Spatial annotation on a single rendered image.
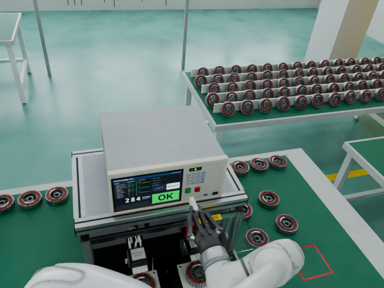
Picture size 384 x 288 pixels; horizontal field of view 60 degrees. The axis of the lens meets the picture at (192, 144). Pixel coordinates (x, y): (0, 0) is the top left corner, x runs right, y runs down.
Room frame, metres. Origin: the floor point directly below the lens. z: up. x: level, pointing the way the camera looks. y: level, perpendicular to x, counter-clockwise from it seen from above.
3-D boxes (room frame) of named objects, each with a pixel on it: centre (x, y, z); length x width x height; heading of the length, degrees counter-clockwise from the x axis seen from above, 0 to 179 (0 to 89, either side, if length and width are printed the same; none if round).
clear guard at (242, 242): (0.83, -0.13, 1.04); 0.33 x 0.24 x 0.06; 20
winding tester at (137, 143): (1.07, 0.13, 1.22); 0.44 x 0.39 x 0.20; 110
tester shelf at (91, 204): (1.06, 0.14, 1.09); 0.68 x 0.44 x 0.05; 110
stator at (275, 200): (1.31, -0.45, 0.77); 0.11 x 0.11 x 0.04
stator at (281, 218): (1.14, -0.52, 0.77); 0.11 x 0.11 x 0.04
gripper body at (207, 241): (0.69, -0.08, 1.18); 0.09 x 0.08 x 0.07; 20
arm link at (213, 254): (0.62, -0.11, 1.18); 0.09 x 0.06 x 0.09; 110
